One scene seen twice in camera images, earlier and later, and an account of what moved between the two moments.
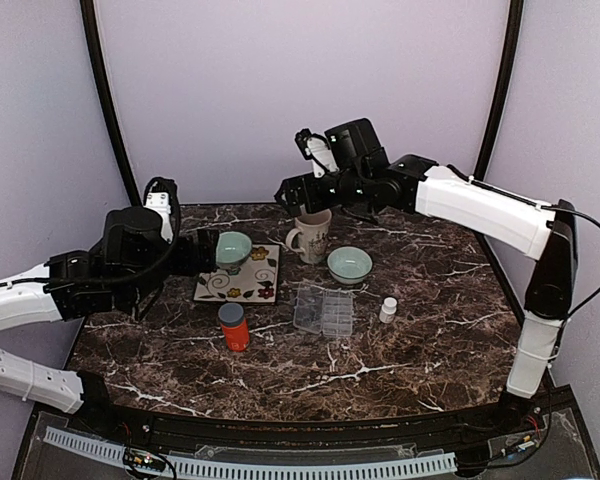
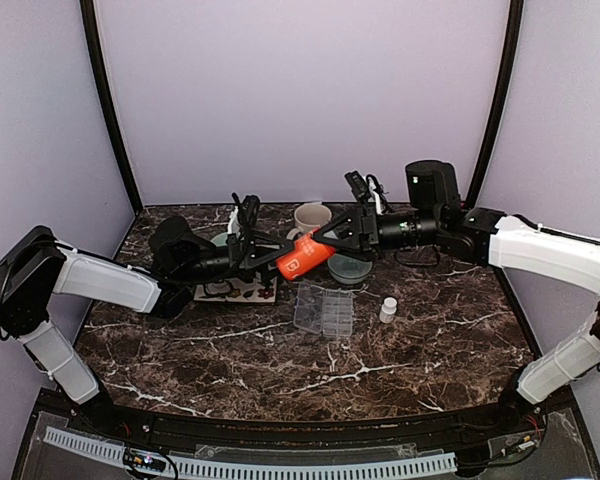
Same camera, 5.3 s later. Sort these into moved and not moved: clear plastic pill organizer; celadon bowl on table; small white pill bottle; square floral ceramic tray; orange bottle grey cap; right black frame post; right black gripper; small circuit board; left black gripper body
Moved: right black gripper; orange bottle grey cap; left black gripper body
Not moved: small circuit board; right black frame post; celadon bowl on table; square floral ceramic tray; small white pill bottle; clear plastic pill organizer
